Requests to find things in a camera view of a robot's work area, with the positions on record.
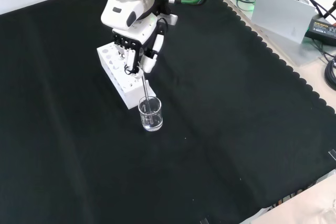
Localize white test tube rack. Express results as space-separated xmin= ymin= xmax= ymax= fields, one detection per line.
xmin=96 ymin=42 xmax=158 ymax=110

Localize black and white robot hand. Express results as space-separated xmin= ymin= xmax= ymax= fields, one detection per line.
xmin=111 ymin=17 xmax=168 ymax=79

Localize black bench cloth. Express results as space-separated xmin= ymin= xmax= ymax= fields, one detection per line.
xmin=0 ymin=0 xmax=336 ymax=224

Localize small clear glass beaker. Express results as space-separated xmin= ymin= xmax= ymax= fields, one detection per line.
xmin=138 ymin=96 xmax=164 ymax=132

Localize black power adapter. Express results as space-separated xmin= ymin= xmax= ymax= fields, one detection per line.
xmin=304 ymin=17 xmax=336 ymax=42

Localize grey base plate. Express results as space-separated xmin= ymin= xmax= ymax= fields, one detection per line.
xmin=223 ymin=0 xmax=336 ymax=66

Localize pale board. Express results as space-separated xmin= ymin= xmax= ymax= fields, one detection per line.
xmin=251 ymin=0 xmax=317 ymax=45

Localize coiled black cable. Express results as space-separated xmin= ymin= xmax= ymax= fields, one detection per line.
xmin=324 ymin=59 xmax=336 ymax=91

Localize clear glass rod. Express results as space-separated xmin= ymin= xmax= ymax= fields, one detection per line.
xmin=141 ymin=75 xmax=155 ymax=124

